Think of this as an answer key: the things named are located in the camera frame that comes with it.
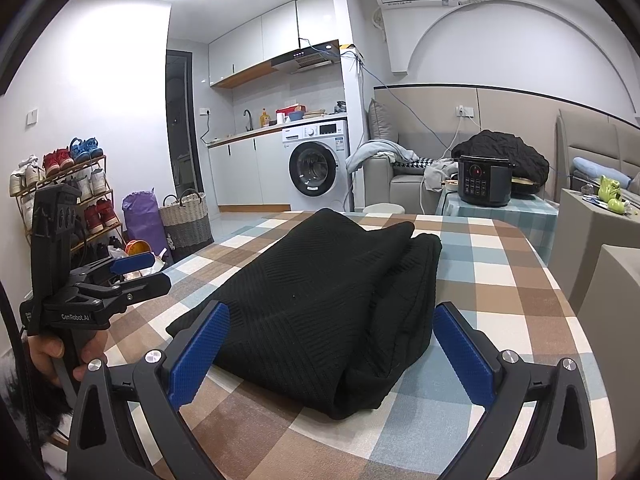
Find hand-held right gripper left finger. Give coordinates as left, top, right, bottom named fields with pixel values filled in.
left=65, top=300, right=232, bottom=480

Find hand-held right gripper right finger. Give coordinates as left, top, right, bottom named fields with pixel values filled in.
left=432, top=302, right=613, bottom=480

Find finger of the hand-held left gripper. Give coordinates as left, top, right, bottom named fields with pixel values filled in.
left=75, top=272, right=173, bottom=313
left=85, top=252, right=156, bottom=283

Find black knitted sweater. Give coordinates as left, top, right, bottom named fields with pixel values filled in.
left=166, top=208, right=443, bottom=421

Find person's left hand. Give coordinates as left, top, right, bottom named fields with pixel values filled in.
left=27, top=336, right=107, bottom=386

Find purple plastic bag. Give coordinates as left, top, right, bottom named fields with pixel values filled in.
left=122, top=189, right=168, bottom=256

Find metal shoe rack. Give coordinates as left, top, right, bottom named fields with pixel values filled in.
left=10, top=155, right=126, bottom=281

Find red white high sneakers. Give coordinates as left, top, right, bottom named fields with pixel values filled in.
left=82, top=197, right=121, bottom=233

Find woven laundry basket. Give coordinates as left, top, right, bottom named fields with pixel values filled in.
left=159, top=188, right=215, bottom=261

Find checked tablecloth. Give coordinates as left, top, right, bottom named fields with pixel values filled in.
left=47, top=210, right=608, bottom=480

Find blue sneakers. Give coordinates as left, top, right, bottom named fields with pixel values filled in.
left=69, top=136, right=104, bottom=163

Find blue checked side table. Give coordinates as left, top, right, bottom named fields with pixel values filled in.
left=436, top=191, right=559, bottom=266

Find dark door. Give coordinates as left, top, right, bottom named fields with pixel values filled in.
left=165, top=49, right=193, bottom=221

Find white lower kitchen cabinet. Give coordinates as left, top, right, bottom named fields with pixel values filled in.
left=207, top=132, right=291, bottom=211

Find white kitchen cabinet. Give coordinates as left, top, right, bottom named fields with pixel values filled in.
left=207, top=0, right=333, bottom=90
left=207, top=132, right=291, bottom=211

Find grey cabinet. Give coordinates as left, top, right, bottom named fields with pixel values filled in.
left=547, top=187, right=640, bottom=356

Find black electric pressure cooker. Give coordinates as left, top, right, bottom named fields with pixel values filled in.
left=457, top=155, right=516, bottom=207

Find grey sofa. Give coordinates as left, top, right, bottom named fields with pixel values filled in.
left=364, top=157, right=451, bottom=215

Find white crumpled garment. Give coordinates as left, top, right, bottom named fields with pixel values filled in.
left=424, top=158, right=458, bottom=193

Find black white checked pillow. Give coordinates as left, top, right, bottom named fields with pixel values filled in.
left=392, top=156, right=436, bottom=171

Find white washing machine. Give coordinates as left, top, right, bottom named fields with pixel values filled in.
left=281, top=119, right=351, bottom=212

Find dark knitted blanket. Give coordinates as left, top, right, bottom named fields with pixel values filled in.
left=451, top=130, right=551, bottom=196

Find light blue garment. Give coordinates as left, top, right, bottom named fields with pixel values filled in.
left=345, top=139, right=421, bottom=173

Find green toy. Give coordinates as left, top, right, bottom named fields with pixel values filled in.
left=597, top=175, right=632, bottom=213

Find light blue pillow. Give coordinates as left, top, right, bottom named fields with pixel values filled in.
left=572, top=156, right=633, bottom=186

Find grey backrest cushion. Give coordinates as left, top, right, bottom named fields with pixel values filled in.
left=367, top=99, right=401, bottom=143

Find grey padded headboard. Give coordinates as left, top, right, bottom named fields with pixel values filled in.
left=555, top=109, right=640, bottom=196

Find white upper kitchen cabinet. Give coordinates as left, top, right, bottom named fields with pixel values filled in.
left=207, top=0, right=333, bottom=90

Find black range hood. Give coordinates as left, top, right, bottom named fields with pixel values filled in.
left=272, top=40, right=341, bottom=73

